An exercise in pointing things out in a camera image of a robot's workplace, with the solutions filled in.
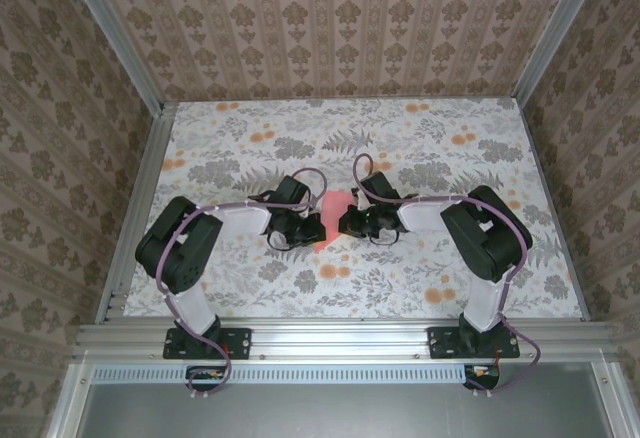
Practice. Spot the pink cloth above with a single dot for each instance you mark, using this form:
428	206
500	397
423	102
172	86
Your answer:
332	208

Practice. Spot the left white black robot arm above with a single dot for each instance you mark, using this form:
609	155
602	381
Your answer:
175	253

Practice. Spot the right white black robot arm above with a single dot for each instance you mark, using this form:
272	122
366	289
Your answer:
480	238

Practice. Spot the grey metal sheet panel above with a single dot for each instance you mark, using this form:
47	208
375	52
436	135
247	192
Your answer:
340	413

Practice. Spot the floral patterned table cover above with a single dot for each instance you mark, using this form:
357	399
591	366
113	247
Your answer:
350	283

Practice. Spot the long aluminium frame rail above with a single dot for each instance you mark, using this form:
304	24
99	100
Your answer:
340	340

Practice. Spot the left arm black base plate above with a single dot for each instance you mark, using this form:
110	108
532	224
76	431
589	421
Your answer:
240	343

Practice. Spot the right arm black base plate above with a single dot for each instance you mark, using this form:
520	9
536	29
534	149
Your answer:
440	343

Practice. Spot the aluminium table side rail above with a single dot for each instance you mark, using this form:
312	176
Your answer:
135	218

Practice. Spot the aluminium frame post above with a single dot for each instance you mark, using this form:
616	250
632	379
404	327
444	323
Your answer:
120	43
552	23

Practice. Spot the aluminium panel edge rail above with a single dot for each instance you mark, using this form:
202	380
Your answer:
612	403
70	403

